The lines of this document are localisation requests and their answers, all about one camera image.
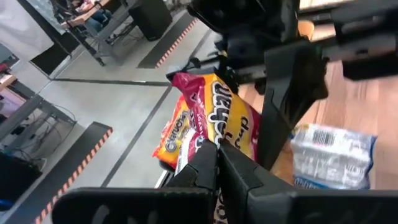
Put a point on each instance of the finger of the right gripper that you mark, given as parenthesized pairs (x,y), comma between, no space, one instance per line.
(289,93)
(242,68)

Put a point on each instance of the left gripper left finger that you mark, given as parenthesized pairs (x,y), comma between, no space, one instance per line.
(202,174)

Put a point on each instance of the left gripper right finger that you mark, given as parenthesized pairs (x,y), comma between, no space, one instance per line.
(236,180)

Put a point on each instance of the orange ramen noodle pack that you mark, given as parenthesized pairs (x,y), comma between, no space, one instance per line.
(171,140)

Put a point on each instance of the maroon ramen noodle pack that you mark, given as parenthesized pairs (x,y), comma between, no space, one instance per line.
(224,115)

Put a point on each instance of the blue ramen noodle pack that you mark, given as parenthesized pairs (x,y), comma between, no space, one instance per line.
(332,155)

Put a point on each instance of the black hazard-striped floor mat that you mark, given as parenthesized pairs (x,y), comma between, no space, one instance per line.
(62,168)
(161,46)

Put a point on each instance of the black cabinet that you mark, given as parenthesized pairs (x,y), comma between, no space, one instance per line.
(150,18)

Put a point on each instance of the person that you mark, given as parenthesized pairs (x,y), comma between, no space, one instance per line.
(101,18)

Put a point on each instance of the black floor box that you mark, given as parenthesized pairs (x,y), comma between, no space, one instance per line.
(15,177)

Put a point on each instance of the grey metal desk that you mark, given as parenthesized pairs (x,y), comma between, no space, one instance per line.
(18,116)

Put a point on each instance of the white partition panel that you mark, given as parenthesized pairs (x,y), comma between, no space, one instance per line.
(21,28)

